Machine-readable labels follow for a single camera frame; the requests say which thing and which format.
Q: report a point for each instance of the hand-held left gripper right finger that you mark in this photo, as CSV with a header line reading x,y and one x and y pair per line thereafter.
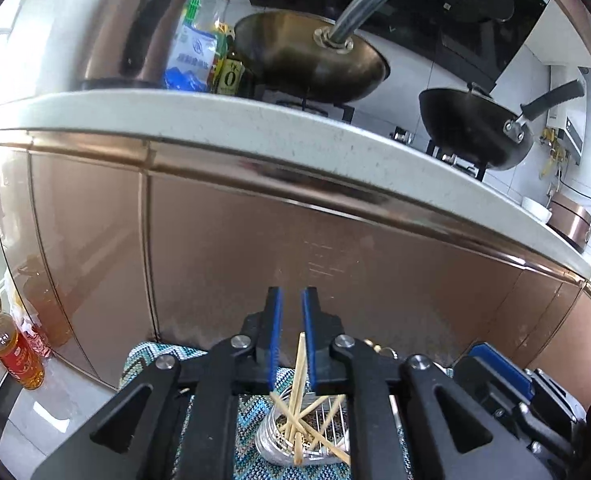
x,y
311,340

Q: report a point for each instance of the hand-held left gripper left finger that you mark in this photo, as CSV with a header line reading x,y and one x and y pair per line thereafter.
x,y
275,340

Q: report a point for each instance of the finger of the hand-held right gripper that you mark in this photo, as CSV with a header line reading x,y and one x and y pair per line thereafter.
x,y
505,370

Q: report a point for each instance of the light bamboo chopstick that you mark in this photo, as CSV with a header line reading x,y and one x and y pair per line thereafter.
x,y
299,360

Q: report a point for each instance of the bundle of wooden chopsticks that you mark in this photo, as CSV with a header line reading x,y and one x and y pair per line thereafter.
x,y
298,452

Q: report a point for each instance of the brown cabinet door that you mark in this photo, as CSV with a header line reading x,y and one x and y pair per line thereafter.
x,y
15,220
550,320
225,250
90,240

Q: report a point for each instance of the teal patterned woven mat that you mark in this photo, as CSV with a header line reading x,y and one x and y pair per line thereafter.
x,y
145,360

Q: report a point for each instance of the brown rice cooker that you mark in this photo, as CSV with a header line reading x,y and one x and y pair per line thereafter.
x,y
570,222

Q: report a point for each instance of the white bowl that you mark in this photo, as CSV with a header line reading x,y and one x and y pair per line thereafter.
x,y
535,209

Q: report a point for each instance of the silver stove knob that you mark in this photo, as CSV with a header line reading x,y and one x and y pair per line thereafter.
x,y
454,160
402,136

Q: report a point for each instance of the yellow gas pipes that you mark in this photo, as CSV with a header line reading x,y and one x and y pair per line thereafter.
x,y
553,152

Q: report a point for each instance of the black gas stove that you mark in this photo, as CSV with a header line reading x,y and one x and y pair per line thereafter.
x,y
320,110

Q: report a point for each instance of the cooking oil bottle on floor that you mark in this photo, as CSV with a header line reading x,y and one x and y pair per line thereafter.
x,y
20,365

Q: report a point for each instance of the small dark bottle yellow label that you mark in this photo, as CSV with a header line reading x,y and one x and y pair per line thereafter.
x,y
230,80

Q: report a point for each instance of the blue and white salt bag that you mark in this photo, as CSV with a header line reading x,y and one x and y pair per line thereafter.
x,y
190,55

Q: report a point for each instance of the clear bottle with gold cap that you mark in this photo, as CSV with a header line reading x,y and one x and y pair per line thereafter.
x,y
225,5

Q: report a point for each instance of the green plastic bottle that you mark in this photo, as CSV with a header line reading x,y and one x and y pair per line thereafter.
x,y
193,10

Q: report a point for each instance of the brown electric kettle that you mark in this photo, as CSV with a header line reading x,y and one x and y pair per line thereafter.
x,y
110,35

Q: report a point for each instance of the white wall water heater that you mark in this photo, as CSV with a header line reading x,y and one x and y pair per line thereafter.
x,y
570,130

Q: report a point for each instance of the brown wall cabinet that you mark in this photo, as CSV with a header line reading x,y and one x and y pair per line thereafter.
x,y
570,5

